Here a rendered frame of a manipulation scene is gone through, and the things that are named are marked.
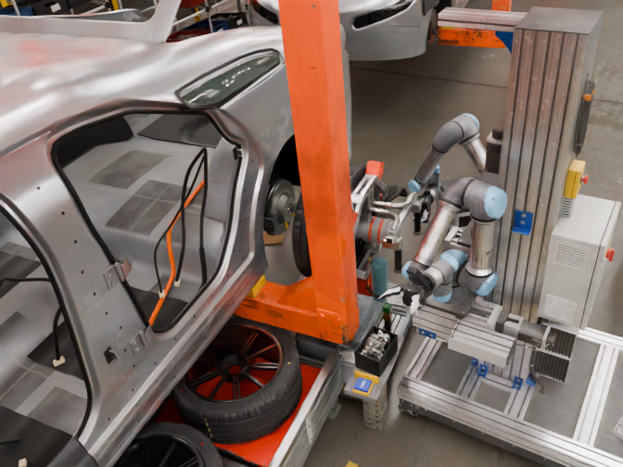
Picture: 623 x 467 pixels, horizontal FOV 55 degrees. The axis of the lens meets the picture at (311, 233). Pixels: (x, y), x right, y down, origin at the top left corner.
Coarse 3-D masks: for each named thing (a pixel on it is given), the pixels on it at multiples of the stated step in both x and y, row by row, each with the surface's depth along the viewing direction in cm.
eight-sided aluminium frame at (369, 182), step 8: (368, 176) 311; (376, 176) 311; (360, 184) 305; (368, 184) 304; (376, 184) 315; (384, 184) 326; (360, 192) 304; (368, 192) 303; (376, 192) 332; (384, 192) 330; (352, 200) 296; (360, 200) 295; (376, 200) 335; (352, 208) 298; (360, 208) 296; (384, 208) 337; (376, 216) 342; (384, 216) 340; (376, 248) 340; (368, 256) 338; (376, 256) 338; (360, 264) 332; (368, 264) 331; (360, 272) 315; (368, 272) 328
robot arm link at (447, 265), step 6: (444, 258) 232; (450, 258) 232; (438, 264) 229; (444, 264) 229; (450, 264) 230; (456, 264) 232; (438, 270) 227; (444, 270) 228; (450, 270) 229; (444, 276) 228; (450, 276) 231; (444, 282) 232
